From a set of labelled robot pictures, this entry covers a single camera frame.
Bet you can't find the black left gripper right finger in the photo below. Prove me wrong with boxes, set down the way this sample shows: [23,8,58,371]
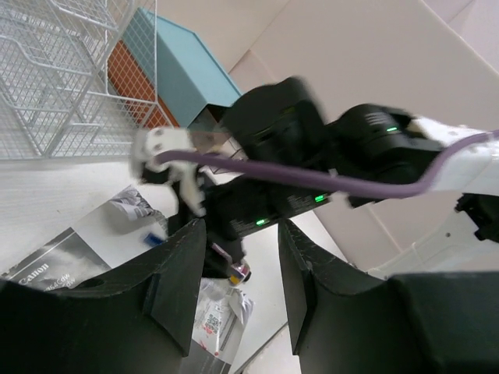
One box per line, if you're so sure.
[278,220,498,373]

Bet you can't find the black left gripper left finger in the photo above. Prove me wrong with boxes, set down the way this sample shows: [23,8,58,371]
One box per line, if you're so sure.
[1,220,206,373]

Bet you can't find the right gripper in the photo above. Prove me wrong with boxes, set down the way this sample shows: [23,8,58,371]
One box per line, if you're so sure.
[179,76,335,287]

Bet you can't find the clear drawer with gold knob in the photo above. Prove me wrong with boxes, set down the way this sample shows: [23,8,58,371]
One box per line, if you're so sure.
[188,104,246,160]

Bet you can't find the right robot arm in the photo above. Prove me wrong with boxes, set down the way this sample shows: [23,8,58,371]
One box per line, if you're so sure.
[159,77,498,373]

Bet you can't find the clear plastic bag with erasers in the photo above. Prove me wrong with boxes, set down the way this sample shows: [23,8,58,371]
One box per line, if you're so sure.
[192,278,254,363]

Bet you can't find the grey Canon setup guide booklet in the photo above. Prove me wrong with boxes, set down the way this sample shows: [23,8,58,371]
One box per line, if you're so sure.
[0,185,250,374]

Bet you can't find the teal and orange drawer box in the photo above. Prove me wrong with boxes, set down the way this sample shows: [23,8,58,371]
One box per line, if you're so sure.
[107,7,241,129]

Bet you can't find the white wire mesh organizer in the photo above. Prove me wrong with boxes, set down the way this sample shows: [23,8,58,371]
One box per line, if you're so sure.
[1,1,175,161]

